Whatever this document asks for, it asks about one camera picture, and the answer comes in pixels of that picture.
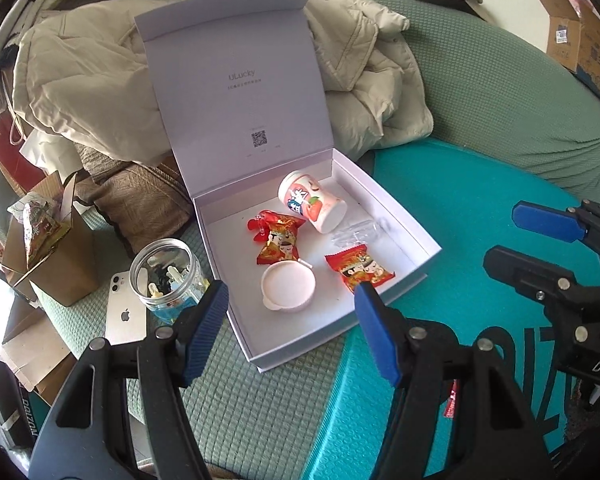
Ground beige padded jacket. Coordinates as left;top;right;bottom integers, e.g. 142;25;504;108
10;0;433;163

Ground flattened cardboard pieces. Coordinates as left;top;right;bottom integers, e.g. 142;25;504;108
0;305;76;406

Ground green sofa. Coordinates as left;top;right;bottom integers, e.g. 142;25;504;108
0;0;600;480

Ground clear plastic jar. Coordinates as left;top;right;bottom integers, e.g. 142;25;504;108
130;240;211;328

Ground large teal bubble mailer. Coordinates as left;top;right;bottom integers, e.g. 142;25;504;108
300;137;600;480

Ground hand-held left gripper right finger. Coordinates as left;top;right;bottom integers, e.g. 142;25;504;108
354;281;553;480

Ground small brown cardboard box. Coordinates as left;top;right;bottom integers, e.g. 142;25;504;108
0;170;98;307

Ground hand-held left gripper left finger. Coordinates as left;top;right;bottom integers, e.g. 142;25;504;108
27;279;230;480

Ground pink gum bottle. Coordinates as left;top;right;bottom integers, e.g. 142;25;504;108
277;170;346;235

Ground white round lid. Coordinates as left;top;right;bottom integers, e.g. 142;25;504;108
260;259;317;315

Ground brown cushion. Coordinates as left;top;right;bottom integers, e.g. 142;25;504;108
75;152;196;261

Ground clear plastic clip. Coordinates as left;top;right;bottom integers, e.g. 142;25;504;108
330;217;388;248

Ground red paper bag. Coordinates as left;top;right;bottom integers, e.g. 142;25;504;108
0;110;46;191

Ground white smartphone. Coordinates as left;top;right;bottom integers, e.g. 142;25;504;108
104;271;148;346

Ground brown foil snack packet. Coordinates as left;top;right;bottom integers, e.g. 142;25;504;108
7;195;71;268

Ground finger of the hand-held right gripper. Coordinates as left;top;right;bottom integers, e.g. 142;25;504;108
482;245;578;306
511;199;600;246

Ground open printed cardboard box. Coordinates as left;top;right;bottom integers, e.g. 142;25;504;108
532;0;600;111

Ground white paper bag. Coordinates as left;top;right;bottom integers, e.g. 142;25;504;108
20;130;76;181

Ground folded teal mailer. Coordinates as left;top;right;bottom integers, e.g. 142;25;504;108
0;385;46;453

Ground white hinged gift box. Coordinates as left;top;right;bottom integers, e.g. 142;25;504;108
134;0;442;373

